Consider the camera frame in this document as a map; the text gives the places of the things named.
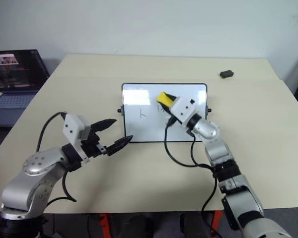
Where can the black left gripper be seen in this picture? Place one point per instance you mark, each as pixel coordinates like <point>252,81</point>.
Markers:
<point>90,146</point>

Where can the black-framed tabletop whiteboard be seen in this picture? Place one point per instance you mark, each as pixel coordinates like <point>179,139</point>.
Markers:
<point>139,124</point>

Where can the yellow whiteboard eraser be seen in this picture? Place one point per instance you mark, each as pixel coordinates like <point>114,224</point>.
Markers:
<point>164,99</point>

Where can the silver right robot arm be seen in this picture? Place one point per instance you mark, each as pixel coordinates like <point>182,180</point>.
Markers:
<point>218,151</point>

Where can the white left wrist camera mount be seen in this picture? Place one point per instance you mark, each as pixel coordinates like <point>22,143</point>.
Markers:
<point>73,126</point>

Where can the open dark laptop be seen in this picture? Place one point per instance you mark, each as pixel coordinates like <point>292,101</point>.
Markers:
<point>15,74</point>

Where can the small black box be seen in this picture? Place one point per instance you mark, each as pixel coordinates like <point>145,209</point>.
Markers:
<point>226,74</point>

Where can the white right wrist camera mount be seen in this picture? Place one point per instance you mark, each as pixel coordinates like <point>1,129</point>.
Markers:
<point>183,109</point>

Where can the orange table leg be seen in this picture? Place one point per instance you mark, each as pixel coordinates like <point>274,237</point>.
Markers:
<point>105,224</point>
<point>216,223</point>

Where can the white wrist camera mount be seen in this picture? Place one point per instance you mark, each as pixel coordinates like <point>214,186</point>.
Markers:
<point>183,109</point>
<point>73,126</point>

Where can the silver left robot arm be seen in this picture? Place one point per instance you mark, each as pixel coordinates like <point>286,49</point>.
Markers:
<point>39,168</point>

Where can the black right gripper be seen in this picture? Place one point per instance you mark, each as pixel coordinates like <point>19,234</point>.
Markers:
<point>174,100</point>

